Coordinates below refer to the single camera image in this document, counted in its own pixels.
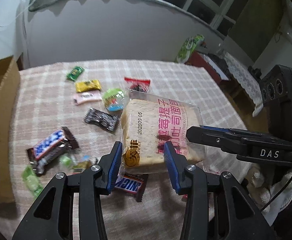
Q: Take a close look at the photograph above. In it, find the light green candy packet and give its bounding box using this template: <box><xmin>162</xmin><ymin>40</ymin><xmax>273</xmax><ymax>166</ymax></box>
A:
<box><xmin>21</xmin><ymin>166</ymin><xmax>43</xmax><ymax>198</ymax></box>

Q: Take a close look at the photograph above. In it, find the brown Snickers bar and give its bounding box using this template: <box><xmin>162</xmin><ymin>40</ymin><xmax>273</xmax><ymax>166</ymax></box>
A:
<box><xmin>115</xmin><ymin>174</ymin><xmax>149</xmax><ymax>203</ymax></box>

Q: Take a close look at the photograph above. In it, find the packaged sliced bread loaf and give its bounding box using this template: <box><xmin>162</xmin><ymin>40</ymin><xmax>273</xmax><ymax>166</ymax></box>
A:
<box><xmin>120</xmin><ymin>89</ymin><xmax>206</xmax><ymax>174</ymax></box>

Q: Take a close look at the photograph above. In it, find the black patterned candy wrapper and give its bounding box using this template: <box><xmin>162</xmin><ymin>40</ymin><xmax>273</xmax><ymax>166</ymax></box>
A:
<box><xmin>83</xmin><ymin>108</ymin><xmax>118</xmax><ymax>132</ymax></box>

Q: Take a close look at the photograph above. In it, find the red-topped dark snack packet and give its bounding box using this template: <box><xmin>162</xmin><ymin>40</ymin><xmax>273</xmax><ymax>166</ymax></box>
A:
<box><xmin>124</xmin><ymin>77</ymin><xmax>151</xmax><ymax>93</ymax></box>

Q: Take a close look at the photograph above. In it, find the green orange jelly cup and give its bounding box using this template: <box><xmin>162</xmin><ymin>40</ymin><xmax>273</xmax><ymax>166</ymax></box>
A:
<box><xmin>73</xmin><ymin>155</ymin><xmax>98</xmax><ymax>174</ymax></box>

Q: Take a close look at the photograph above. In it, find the right gloved hand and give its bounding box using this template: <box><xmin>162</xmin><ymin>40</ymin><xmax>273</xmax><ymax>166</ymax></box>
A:
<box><xmin>245</xmin><ymin>164</ymin><xmax>292</xmax><ymax>215</ymax></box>

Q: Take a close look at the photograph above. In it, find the pale green wrapped candy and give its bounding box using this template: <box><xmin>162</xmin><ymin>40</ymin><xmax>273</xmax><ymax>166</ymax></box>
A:
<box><xmin>58</xmin><ymin>154</ymin><xmax>76</xmax><ymax>170</ymax></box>

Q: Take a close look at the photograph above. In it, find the white lace cloth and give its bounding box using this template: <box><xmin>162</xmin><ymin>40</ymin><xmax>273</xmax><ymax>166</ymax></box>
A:
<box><xmin>221</xmin><ymin>51</ymin><xmax>263</xmax><ymax>117</ymax></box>

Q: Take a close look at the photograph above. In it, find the blue-label Snickers bar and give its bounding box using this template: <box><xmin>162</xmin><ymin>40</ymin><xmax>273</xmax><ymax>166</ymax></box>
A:
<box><xmin>26</xmin><ymin>126</ymin><xmax>79</xmax><ymax>176</ymax></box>

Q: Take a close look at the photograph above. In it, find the green tissue pack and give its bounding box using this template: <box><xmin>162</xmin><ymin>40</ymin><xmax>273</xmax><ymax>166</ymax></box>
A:
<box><xmin>175</xmin><ymin>35</ymin><xmax>205</xmax><ymax>63</ymax></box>

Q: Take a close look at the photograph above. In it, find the pink plaid tablecloth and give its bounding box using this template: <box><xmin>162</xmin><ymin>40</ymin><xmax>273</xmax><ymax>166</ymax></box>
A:
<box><xmin>0</xmin><ymin>60</ymin><xmax>250</xmax><ymax>239</ymax></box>

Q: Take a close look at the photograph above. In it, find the pink candy wrapper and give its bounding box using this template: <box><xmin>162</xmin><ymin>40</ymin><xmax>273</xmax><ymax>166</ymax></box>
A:
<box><xmin>73</xmin><ymin>90</ymin><xmax>102</xmax><ymax>105</ymax></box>

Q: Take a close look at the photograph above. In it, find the green blue jelly cup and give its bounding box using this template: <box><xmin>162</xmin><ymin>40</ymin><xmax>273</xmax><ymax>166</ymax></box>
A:
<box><xmin>102</xmin><ymin>88</ymin><xmax>126</xmax><ymax>112</ymax></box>

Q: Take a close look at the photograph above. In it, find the yellow candy wrapper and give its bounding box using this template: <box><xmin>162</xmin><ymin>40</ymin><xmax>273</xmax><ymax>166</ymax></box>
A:
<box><xmin>75</xmin><ymin>80</ymin><xmax>102</xmax><ymax>93</ymax></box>

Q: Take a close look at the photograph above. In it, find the green candy wrapper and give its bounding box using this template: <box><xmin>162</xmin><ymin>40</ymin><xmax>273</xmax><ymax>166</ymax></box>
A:
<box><xmin>66</xmin><ymin>66</ymin><xmax>85</xmax><ymax>82</ymax></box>

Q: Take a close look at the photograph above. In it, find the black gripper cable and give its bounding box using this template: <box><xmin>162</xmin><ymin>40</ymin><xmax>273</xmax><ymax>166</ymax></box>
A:
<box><xmin>259</xmin><ymin>163</ymin><xmax>292</xmax><ymax>212</ymax></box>

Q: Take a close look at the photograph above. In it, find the black tracking camera box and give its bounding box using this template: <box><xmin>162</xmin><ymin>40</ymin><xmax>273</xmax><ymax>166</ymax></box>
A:
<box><xmin>259</xmin><ymin>64</ymin><xmax>292</xmax><ymax>142</ymax></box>

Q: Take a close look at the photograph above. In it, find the white cable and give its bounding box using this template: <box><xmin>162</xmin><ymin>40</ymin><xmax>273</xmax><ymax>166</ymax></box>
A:
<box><xmin>0</xmin><ymin>0</ymin><xmax>40</xmax><ymax>28</ymax></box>

